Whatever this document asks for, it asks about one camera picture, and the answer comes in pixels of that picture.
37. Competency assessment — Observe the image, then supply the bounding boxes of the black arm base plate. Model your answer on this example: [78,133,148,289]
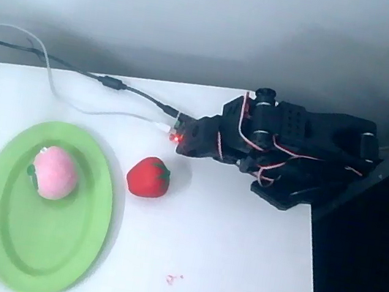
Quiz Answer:
[247,173,317,215]

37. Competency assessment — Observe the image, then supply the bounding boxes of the pink plush peach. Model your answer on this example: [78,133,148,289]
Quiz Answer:
[22,141,83,204]

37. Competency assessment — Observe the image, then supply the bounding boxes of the motor controller board red LED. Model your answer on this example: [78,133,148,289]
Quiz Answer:
[164,111,194,146]

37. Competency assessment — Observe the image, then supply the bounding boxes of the green oval plastic plate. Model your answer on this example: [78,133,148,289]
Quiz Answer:
[0,111,125,292]

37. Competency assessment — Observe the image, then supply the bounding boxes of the red plush strawberry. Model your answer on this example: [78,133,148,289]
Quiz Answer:
[124,152,175,201]

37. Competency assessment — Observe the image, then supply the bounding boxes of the black and white cables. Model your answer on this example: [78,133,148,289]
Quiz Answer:
[0,23,183,134]

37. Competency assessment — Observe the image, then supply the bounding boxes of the black power cable with ferrite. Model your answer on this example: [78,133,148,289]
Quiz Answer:
[0,36,186,118]

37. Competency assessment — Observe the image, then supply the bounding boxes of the red white servo wire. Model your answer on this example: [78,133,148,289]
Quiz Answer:
[210,88,374,203]

